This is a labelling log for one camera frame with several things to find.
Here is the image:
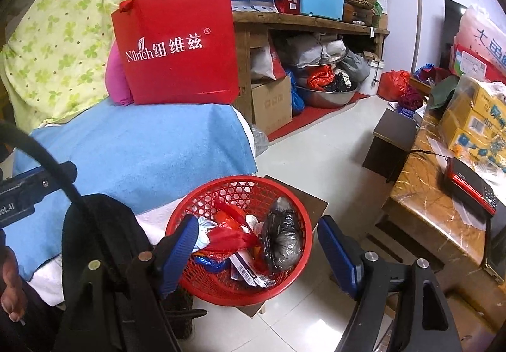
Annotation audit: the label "white medicine box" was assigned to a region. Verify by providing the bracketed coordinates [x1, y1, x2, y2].
[229, 251, 275, 288]

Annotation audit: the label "black cloth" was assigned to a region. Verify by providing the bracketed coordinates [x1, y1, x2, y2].
[61, 194, 208, 343]

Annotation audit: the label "white sack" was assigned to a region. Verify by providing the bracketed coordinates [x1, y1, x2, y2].
[250, 42, 286, 81]

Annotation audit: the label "black plastic bag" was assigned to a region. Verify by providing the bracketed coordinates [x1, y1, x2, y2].
[324, 73, 349, 92]

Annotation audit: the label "dark brown side table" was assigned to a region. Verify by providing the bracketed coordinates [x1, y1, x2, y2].
[361, 108, 417, 183]

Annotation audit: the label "pink pillow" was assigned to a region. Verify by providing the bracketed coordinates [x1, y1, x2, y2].
[105, 42, 135, 106]

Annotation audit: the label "person's left hand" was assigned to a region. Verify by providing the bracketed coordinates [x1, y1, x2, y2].
[0, 247, 28, 323]

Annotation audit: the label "black cable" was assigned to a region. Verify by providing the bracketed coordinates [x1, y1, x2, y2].
[0, 120, 99, 258]

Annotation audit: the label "green clover print quilt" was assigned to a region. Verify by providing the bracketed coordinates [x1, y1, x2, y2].
[0, 0, 200, 131]

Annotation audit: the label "white printed plastic bag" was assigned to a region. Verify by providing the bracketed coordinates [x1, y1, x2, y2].
[454, 4, 506, 60]

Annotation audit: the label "blue plastic bag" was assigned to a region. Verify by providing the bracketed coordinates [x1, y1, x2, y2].
[287, 70, 306, 116]
[194, 253, 230, 274]

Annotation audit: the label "white metal pot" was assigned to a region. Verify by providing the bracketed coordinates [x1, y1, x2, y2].
[358, 58, 384, 96]

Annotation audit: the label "brown cardboard box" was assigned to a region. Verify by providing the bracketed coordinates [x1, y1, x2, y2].
[250, 76, 294, 135]

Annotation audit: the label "yellow cardboard carton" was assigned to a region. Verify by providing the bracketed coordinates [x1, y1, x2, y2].
[468, 77, 506, 124]
[440, 103, 506, 173]

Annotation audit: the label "black case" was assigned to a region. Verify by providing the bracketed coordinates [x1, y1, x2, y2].
[480, 214, 506, 282]

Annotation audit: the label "steel basin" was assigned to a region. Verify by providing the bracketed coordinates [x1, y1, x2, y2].
[294, 83, 358, 108]

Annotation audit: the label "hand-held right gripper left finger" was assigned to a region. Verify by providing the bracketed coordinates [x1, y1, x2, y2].
[53, 214, 200, 352]

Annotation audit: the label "green cloth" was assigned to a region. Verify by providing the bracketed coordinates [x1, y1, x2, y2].
[429, 76, 461, 110]

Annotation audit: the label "light blue wrapper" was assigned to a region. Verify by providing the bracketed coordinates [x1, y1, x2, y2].
[192, 216, 216, 252]

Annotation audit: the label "red plastic basket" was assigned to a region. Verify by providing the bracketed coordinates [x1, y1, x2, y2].
[165, 175, 324, 307]

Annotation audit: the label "maroon plastic bag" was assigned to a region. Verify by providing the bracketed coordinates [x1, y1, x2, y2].
[399, 85, 423, 110]

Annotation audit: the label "red floor mat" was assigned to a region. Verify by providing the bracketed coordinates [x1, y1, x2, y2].
[267, 91, 370, 142]

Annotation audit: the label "grey sacks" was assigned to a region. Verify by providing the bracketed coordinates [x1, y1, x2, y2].
[277, 34, 349, 68]

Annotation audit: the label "blue blanket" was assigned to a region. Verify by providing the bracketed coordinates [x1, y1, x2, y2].
[12, 99, 258, 282]

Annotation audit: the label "white wall pipe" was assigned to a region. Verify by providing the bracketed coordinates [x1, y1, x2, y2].
[409, 0, 423, 74]

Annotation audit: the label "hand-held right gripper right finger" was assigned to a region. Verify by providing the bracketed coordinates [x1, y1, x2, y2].
[317, 215, 463, 352]

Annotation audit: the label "black television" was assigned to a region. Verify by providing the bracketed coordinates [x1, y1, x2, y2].
[443, 0, 471, 72]

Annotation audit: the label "wooden shelf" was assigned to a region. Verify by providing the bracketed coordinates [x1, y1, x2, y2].
[231, 10, 390, 131]

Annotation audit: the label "red flat box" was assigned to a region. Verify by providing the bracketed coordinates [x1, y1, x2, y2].
[453, 44, 506, 84]

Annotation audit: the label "dark grey plastic bag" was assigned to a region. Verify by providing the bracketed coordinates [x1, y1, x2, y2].
[261, 196, 304, 271]

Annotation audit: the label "red plastic bag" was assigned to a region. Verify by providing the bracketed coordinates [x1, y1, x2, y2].
[198, 226, 269, 274]
[306, 64, 335, 91]
[377, 70, 412, 100]

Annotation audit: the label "dark wooden stool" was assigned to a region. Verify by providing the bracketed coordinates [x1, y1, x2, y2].
[237, 175, 329, 317]

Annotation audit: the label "red paper bag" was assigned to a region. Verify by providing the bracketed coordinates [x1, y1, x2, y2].
[111, 0, 240, 106]

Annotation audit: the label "brown marble table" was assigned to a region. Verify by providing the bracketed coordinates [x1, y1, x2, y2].
[373, 99, 506, 297]

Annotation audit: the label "red radio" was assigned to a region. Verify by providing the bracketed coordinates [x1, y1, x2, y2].
[443, 156, 498, 216]

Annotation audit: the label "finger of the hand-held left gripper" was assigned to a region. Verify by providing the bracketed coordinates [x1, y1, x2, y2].
[0, 161, 77, 224]

